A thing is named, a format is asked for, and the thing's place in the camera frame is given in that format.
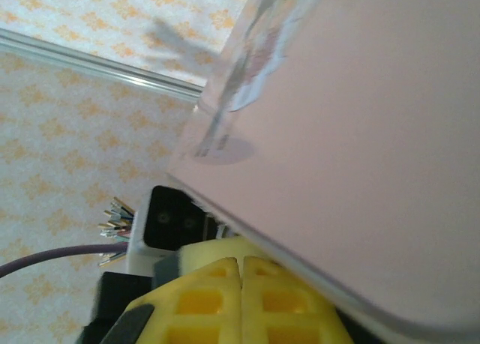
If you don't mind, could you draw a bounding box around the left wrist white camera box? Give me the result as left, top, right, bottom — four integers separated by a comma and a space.
126, 184, 226, 277

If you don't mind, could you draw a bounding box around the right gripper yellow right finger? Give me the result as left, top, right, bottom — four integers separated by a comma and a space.
241, 256, 356, 344

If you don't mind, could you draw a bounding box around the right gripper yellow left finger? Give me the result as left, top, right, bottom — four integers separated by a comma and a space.
99, 256, 244, 344

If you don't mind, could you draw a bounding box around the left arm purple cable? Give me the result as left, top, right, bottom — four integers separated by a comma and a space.
0, 245, 131, 281

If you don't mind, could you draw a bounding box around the pink cartoon couple tin box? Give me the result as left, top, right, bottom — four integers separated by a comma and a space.
164, 0, 480, 344

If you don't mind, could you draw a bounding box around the aluminium frame bar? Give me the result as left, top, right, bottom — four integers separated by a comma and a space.
0, 26, 206, 106

